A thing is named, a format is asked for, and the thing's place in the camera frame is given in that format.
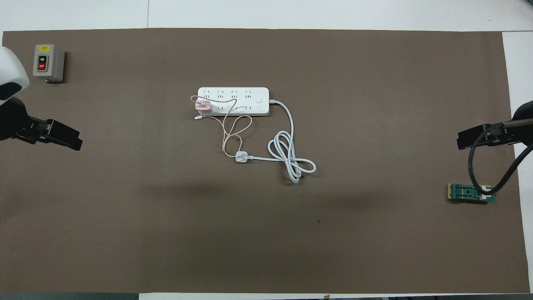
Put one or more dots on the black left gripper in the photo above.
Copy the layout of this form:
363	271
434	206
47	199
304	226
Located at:
12	121

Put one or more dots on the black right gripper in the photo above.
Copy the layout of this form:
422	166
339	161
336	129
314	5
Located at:
522	133

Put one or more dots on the pink usb charger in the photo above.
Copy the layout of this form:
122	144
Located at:
203	106

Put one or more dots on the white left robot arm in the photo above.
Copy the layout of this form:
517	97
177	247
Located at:
10	66

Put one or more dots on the white power strip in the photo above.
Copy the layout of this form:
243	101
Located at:
241	101

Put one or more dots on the green circuit board module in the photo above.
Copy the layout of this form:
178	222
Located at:
462	193

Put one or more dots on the brown table mat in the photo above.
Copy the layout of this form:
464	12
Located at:
166	229

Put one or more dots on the grey on off switch box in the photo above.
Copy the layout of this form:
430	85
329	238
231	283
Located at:
48	62

